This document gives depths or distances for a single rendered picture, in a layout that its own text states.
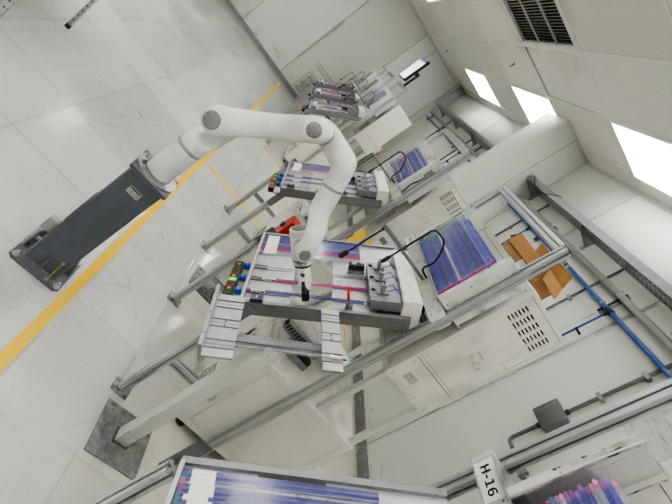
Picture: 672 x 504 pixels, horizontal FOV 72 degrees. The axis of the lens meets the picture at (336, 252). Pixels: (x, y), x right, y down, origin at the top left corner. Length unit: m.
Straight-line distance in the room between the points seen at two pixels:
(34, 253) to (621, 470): 2.21
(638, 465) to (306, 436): 1.48
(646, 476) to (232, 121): 1.63
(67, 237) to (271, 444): 1.32
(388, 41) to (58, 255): 8.93
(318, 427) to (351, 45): 8.91
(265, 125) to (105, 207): 0.75
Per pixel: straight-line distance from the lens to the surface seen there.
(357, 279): 2.20
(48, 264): 2.37
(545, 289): 2.46
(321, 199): 1.79
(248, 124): 1.84
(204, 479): 1.34
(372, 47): 10.44
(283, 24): 10.47
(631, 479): 1.39
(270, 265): 2.23
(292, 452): 2.49
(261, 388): 2.21
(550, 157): 5.39
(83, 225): 2.20
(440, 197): 3.32
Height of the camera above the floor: 1.64
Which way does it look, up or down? 15 degrees down
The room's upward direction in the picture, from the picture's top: 58 degrees clockwise
